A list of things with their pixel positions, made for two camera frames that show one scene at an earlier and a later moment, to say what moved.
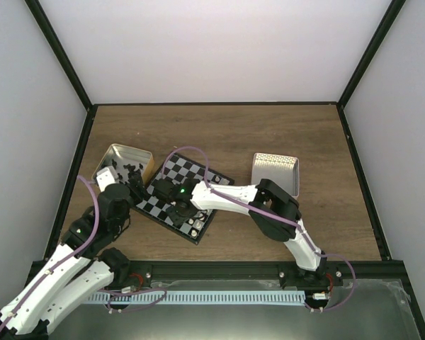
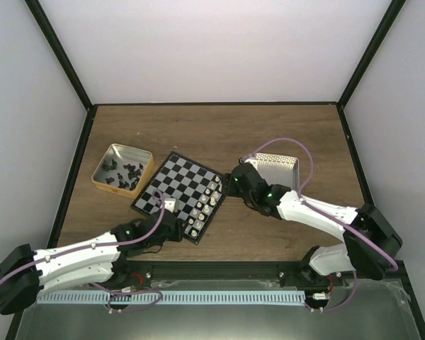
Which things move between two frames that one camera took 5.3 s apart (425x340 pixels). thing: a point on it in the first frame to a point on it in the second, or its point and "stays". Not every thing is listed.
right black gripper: x=177 y=220 to x=229 y=179
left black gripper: x=139 y=195 to x=178 y=233
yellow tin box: x=129 y=163 stays
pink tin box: x=282 y=170 stays
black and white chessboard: x=177 y=168 stays
